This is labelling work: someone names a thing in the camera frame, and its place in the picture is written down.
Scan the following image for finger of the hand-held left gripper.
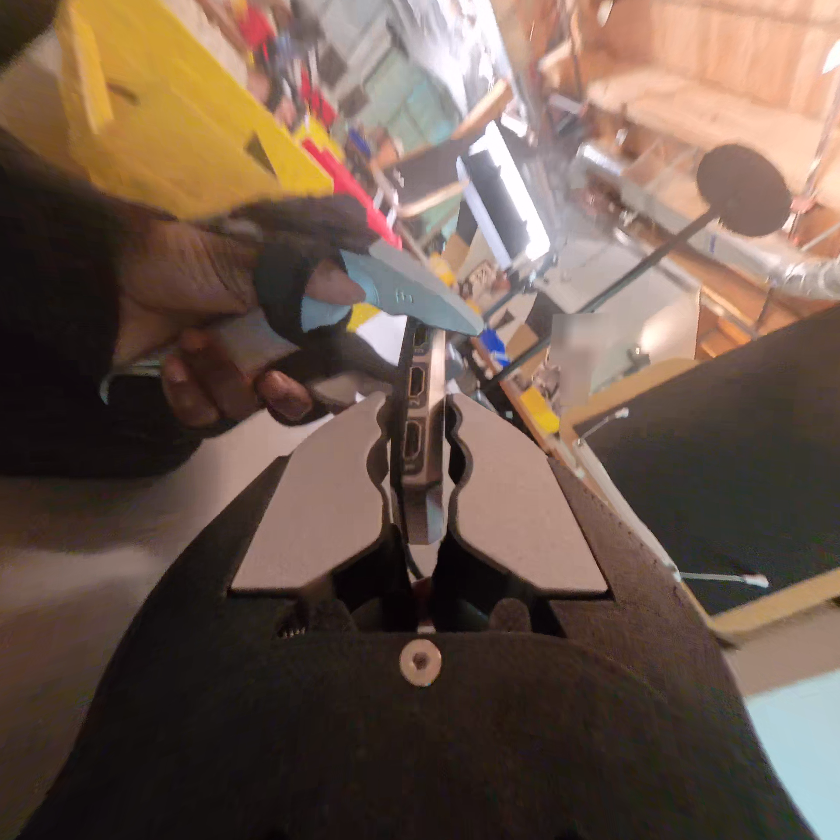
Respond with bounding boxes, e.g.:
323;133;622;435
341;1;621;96
340;239;487;337

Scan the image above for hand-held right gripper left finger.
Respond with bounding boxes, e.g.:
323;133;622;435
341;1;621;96
230;392;395;597

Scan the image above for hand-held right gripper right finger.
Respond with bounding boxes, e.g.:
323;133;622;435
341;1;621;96
444;392;609;598

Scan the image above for dark grey port hub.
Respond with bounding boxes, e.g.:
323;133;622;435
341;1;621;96
392;318;448;546

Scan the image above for person's left forearm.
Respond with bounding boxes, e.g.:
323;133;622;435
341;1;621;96
0;128;204;480

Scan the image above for person's left hand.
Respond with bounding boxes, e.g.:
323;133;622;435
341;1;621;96
117;220;312;431

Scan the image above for led light panel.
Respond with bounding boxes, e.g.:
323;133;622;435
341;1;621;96
456;121;552;270

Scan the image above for yellow plastic bin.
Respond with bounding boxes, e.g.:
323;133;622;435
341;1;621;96
56;0;336;221

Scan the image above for black pole stand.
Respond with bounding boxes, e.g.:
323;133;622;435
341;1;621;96
499;143;795;382

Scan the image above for black panel with wooden frame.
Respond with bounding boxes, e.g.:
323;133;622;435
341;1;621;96
561;305;840;647

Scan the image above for silver air duct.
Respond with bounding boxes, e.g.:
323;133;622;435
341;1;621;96
571;141;840;299

